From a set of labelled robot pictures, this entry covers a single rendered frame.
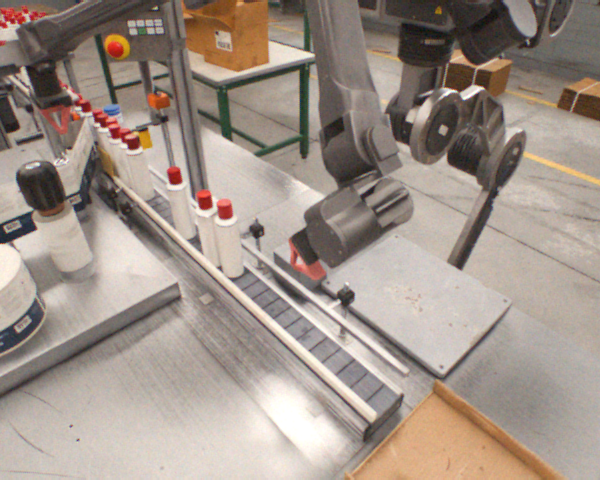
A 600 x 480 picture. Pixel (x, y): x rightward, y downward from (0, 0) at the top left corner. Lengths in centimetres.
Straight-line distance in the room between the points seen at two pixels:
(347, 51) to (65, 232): 76
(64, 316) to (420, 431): 79
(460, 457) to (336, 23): 73
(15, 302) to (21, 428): 24
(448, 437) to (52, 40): 104
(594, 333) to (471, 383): 155
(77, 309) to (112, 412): 27
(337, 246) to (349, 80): 19
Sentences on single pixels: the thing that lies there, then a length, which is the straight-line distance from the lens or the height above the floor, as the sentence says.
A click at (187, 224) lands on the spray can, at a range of 115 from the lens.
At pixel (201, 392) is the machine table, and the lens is 92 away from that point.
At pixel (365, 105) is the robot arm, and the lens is 51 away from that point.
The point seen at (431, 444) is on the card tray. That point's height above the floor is 83.
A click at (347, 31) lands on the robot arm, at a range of 55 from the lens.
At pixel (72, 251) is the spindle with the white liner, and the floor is 97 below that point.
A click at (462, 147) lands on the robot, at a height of 91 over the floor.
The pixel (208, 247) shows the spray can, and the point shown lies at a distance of 104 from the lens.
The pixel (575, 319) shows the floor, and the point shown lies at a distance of 249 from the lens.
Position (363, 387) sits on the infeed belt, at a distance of 85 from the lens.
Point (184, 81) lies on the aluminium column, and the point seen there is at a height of 122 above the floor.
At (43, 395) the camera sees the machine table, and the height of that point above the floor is 83.
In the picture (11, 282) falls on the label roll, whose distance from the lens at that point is 100.
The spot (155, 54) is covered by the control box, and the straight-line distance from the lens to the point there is 120.
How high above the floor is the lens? 160
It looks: 39 degrees down
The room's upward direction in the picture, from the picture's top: straight up
